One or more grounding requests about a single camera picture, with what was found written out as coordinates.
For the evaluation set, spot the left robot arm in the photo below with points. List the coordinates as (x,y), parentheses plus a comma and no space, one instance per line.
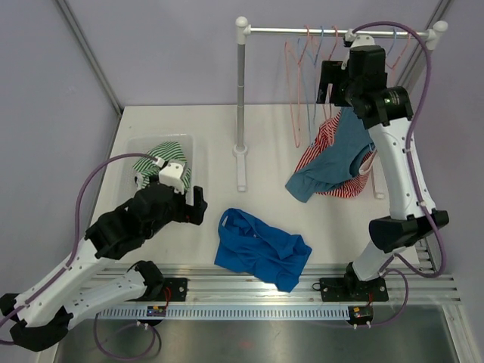
(171,226)

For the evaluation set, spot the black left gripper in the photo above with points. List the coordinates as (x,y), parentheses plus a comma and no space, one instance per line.
(200,204)

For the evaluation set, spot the white plastic basket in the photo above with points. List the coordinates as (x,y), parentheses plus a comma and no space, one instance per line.
(128,162)

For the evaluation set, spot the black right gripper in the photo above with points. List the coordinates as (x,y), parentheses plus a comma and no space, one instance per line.
(332,72)

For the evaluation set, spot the white metal clothes rack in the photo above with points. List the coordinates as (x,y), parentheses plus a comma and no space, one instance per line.
(428,40)

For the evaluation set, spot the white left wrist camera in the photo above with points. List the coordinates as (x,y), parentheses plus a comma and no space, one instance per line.
(171,173)

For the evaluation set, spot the red white striped tank top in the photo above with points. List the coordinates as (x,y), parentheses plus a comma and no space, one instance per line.
(325,140)

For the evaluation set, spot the teal blue tank top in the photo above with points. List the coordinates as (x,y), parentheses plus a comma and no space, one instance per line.
(332,162)

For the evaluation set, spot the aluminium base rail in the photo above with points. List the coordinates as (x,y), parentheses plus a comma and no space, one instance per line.
(214,285)

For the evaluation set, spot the bright blue tank top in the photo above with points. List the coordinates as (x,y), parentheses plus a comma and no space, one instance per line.
(248,245)

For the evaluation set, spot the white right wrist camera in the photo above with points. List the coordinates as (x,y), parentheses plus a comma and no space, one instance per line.
(352,39)

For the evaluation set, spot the pink plastic hanger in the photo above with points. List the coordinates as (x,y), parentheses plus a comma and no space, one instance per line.
(295,50)
(392,63)
(328,77)

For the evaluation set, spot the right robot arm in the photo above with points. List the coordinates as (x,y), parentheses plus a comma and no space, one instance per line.
(387,115)

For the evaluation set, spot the green white striped tank top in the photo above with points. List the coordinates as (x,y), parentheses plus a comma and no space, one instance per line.
(145,167)

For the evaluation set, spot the white slotted cable duct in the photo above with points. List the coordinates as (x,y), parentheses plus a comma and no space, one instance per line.
(226,313)

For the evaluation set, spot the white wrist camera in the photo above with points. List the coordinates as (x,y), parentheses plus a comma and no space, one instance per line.
(352,39)
(171,173)

